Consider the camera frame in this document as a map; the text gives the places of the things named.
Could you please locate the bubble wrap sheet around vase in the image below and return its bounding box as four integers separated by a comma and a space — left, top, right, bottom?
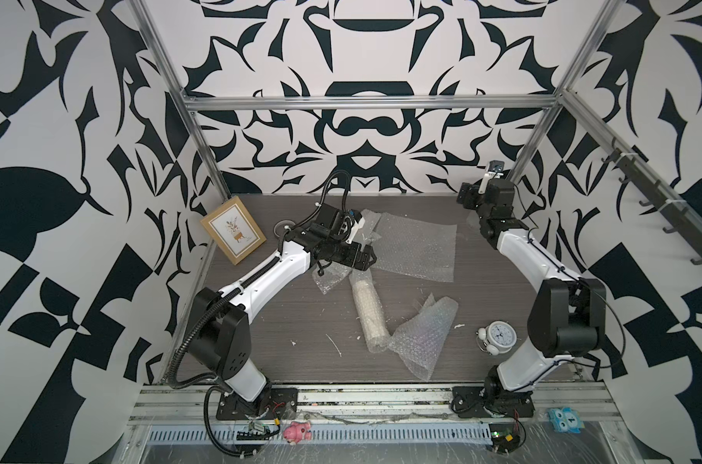
373, 213, 457, 282

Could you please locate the iridescent bubble wrap bundle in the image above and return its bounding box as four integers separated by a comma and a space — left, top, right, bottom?
389, 294, 459, 382

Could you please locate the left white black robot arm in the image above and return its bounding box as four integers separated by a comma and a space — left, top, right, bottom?
167, 203, 376, 407

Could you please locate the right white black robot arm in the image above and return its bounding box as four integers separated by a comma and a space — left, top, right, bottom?
457, 174, 606, 400

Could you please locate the white vase in bubble wrap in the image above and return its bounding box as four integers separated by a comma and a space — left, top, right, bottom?
349, 270, 391, 354

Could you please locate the brown tape roll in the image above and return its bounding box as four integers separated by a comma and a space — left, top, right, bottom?
273, 220, 296, 239

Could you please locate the wooden framed picture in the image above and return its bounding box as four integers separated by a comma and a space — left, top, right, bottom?
200, 196, 266, 265

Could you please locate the white alarm clock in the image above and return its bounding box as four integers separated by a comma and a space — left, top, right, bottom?
477, 320, 518, 356

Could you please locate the pink pig toy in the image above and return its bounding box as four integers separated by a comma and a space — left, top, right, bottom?
283, 421, 312, 446

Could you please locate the left green circuit board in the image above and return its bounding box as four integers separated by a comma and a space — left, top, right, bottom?
235, 421, 281, 442

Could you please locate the blue owl toy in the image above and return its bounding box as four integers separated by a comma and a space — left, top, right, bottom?
547, 407, 585, 434

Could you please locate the right circuit board with led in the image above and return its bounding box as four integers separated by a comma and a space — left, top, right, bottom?
486, 423, 526, 455

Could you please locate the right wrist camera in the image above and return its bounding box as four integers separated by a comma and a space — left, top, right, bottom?
484, 160, 505, 180

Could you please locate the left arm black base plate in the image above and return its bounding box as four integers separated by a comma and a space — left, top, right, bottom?
216, 387, 299, 421

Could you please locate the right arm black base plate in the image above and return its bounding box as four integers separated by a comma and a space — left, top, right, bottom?
450, 386, 535, 419

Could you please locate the black corrugated cable conduit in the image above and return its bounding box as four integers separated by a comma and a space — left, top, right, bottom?
164, 169, 353, 459

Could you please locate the white slotted cable duct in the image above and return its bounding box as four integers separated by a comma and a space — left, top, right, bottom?
147, 423, 492, 446

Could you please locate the black hook rail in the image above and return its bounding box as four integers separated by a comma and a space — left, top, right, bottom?
602, 137, 702, 266

